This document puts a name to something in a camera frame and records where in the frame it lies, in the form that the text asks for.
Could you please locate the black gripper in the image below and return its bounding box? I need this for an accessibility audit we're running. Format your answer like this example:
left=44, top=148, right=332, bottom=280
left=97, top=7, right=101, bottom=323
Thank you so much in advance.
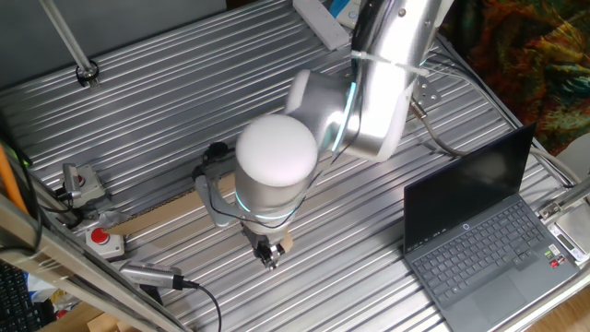
left=241, top=220, right=290, bottom=271

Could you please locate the wooden cube block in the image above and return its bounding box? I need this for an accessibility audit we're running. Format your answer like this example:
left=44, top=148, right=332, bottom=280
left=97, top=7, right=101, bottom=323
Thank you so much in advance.
left=280, top=230, right=296, bottom=255

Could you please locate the brown cardboard board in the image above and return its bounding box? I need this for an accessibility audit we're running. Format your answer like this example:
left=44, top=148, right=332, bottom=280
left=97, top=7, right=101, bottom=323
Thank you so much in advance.
left=104, top=172, right=241, bottom=237

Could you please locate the grey box tall red button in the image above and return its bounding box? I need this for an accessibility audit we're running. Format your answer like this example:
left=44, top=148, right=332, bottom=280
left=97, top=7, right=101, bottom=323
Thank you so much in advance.
left=84, top=224, right=126, bottom=260

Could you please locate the grey box flat red button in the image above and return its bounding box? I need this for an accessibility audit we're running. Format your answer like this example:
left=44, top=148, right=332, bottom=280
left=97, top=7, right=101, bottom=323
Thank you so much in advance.
left=58, top=162, right=107, bottom=209

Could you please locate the brown cardboard box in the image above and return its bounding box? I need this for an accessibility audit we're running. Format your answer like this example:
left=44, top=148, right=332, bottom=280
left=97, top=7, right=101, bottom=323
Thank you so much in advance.
left=39, top=301, right=140, bottom=332

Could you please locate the dark grey laptop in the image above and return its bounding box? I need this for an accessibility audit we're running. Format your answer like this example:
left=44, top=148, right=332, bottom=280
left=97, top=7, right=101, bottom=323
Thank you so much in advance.
left=401, top=121, right=582, bottom=332

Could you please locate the white power strip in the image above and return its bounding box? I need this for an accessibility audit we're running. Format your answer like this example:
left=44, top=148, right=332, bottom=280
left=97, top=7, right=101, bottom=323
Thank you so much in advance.
left=291, top=0, right=351, bottom=52

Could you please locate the blue and white device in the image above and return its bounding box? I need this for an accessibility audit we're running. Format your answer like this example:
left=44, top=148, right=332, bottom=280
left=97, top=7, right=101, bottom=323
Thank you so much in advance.
left=328, top=0, right=366, bottom=30

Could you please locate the black keyboard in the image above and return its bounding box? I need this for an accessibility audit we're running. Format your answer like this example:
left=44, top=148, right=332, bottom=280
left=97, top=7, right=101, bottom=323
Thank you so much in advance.
left=0, top=261, right=46, bottom=332

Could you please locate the orange pole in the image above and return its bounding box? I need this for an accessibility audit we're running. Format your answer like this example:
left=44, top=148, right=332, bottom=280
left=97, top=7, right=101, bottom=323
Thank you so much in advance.
left=0, top=142, right=30, bottom=214

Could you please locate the silver pole with base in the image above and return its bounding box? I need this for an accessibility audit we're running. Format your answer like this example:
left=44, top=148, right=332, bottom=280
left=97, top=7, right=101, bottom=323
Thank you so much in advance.
left=38, top=0, right=101, bottom=89

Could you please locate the silver digital scale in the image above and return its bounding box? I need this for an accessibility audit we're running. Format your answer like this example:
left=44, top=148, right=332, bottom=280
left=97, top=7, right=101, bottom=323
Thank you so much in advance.
left=547, top=201, right=590, bottom=267

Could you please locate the colourful patterned cloth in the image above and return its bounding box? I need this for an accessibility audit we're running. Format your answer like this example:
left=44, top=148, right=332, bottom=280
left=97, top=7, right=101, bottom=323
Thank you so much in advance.
left=441, top=0, right=590, bottom=157

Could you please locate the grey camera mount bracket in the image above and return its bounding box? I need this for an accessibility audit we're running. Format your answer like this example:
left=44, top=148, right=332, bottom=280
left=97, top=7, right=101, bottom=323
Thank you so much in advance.
left=193, top=160, right=242, bottom=230

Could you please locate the black camera cable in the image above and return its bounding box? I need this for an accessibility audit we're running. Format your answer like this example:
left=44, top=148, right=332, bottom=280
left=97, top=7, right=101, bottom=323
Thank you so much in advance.
left=181, top=279, right=223, bottom=332

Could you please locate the long black cable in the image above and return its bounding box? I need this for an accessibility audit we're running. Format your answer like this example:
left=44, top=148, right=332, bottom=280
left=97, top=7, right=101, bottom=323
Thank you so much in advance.
left=201, top=154, right=326, bottom=231

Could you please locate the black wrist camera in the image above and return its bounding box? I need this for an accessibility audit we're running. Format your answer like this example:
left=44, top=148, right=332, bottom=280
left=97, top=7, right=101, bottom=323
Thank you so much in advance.
left=190, top=141, right=232, bottom=182

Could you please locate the silver camera with cable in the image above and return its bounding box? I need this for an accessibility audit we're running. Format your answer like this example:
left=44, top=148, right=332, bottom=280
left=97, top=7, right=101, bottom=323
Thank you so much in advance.
left=118, top=260, right=186, bottom=291

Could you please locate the aluminium frame bar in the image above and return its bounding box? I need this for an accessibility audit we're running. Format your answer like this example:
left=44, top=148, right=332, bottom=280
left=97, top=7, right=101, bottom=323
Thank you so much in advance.
left=0, top=192, right=191, bottom=332

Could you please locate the grey braided hose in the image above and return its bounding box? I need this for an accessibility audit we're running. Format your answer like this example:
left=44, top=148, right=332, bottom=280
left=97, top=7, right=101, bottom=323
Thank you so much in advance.
left=408, top=98, right=583, bottom=186

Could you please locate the small silver camera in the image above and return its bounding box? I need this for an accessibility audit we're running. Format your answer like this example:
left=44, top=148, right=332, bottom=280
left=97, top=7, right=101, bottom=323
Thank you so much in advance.
left=55, top=162, right=84, bottom=202

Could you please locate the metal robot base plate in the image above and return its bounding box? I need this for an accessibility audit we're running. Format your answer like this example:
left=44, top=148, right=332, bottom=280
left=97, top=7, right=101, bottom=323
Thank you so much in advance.
left=411, top=72, right=443, bottom=106

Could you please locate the metal corner bracket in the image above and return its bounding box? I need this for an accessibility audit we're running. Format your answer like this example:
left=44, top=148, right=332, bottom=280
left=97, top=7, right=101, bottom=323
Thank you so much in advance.
left=537, top=176, right=590, bottom=220

